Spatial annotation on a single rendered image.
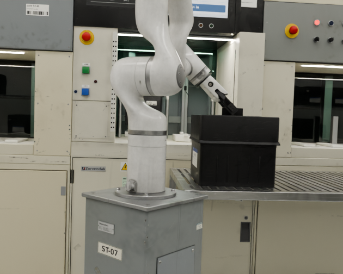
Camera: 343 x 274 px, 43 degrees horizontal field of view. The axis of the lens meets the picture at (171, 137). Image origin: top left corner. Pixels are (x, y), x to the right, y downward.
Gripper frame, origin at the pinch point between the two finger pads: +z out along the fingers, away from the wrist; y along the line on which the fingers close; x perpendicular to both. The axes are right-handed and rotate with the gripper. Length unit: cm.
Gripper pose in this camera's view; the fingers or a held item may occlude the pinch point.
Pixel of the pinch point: (230, 109)
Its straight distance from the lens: 167.1
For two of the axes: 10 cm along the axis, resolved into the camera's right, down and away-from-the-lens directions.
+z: 6.8, 7.3, 0.9
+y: -0.7, -0.5, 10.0
